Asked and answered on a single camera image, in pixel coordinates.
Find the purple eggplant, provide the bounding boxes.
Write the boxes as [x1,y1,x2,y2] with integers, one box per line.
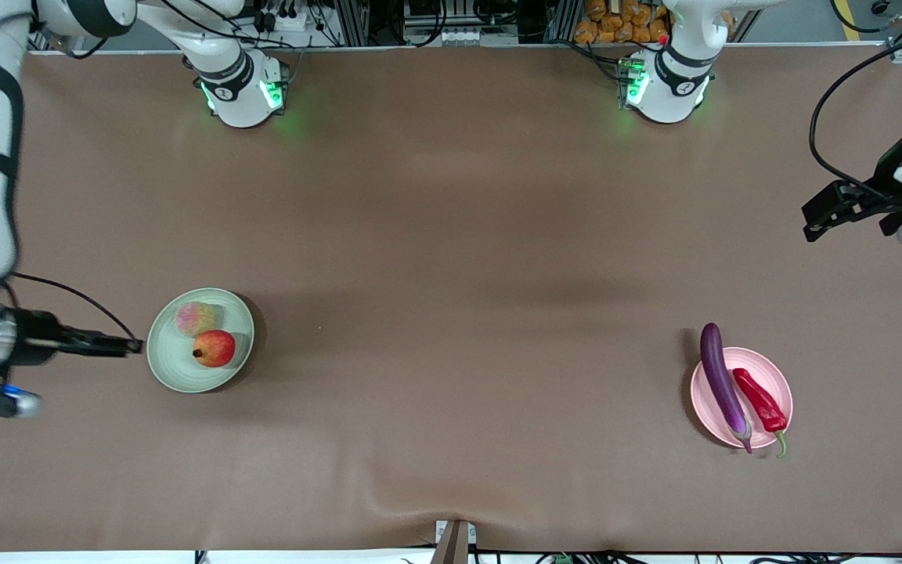
[700,322,754,454]

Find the white connector strip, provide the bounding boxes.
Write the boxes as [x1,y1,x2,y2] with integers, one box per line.
[442,27,499,46]

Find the pink yellow peach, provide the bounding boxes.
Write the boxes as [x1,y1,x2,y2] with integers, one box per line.
[175,302,219,339]

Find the brown table cloth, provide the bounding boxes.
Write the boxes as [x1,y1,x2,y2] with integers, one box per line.
[0,43,902,554]

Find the red apple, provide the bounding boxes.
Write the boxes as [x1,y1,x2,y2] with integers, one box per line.
[193,330,237,369]

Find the pink plate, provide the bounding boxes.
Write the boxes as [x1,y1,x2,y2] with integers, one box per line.
[690,346,794,450]

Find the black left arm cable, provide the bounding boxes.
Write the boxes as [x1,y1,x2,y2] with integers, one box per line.
[809,20,902,201]

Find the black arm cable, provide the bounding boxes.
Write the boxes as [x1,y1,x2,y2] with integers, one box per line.
[809,20,902,201]
[9,272,143,345]

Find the metal bracket at table edge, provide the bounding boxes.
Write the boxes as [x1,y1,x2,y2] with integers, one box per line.
[430,519,478,564]

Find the pale green plate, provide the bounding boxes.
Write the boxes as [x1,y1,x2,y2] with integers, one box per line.
[146,287,255,394]

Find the bag of orange items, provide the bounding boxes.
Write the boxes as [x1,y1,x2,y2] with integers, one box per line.
[574,0,671,45]

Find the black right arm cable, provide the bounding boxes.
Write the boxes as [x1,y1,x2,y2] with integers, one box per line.
[9,272,143,345]

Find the red chili pepper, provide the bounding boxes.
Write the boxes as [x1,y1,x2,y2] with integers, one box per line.
[733,367,790,459]

